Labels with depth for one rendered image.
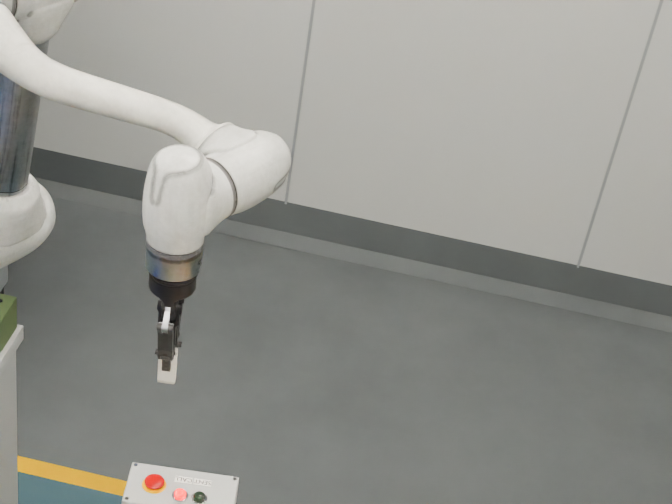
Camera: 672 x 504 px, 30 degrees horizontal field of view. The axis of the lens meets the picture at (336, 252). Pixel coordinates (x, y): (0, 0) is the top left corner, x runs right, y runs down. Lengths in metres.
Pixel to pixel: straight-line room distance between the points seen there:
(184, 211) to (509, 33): 2.64
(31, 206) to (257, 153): 0.73
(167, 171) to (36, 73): 0.32
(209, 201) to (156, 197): 0.08
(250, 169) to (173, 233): 0.17
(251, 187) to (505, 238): 2.89
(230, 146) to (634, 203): 2.88
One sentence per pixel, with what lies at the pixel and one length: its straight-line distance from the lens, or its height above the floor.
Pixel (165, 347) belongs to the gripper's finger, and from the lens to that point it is 2.02.
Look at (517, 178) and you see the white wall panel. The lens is 4.61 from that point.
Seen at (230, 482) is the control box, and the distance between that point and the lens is 2.32.
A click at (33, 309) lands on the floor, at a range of 4.43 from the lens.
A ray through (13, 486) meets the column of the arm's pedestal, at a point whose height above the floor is 0.53.
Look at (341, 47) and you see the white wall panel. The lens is 4.45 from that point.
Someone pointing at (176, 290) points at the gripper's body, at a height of 1.58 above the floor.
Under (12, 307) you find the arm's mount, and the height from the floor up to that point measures 1.07.
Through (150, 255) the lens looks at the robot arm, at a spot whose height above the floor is 1.63.
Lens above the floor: 2.78
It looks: 35 degrees down
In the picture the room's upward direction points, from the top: 10 degrees clockwise
